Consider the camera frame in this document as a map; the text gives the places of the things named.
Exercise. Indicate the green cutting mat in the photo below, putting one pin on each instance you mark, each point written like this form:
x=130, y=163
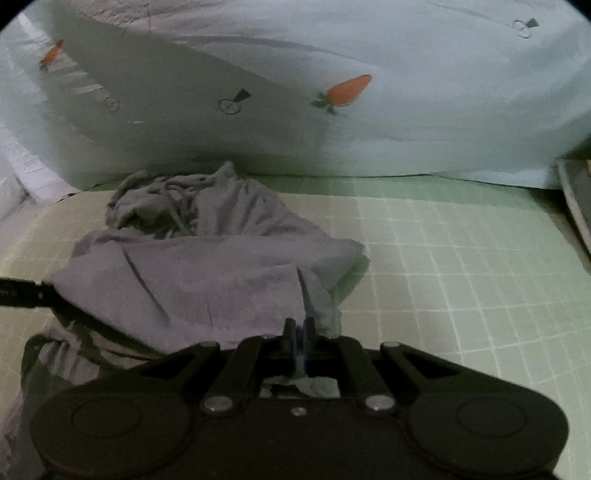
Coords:
x=461, y=277

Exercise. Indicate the white printed plastic bag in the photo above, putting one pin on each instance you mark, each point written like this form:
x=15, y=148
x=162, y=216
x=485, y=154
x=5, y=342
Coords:
x=27, y=170

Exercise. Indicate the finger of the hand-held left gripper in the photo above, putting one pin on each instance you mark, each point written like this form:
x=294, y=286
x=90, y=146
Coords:
x=27, y=291

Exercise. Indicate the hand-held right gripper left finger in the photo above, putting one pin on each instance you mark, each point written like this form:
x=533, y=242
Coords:
x=290, y=341

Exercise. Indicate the pale carrot print quilt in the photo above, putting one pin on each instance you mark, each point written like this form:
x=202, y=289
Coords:
x=415, y=138

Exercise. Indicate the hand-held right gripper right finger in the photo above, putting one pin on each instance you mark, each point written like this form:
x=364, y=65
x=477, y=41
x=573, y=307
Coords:
x=310, y=341

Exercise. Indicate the grey sweatpants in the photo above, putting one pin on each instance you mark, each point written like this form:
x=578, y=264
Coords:
x=207, y=258

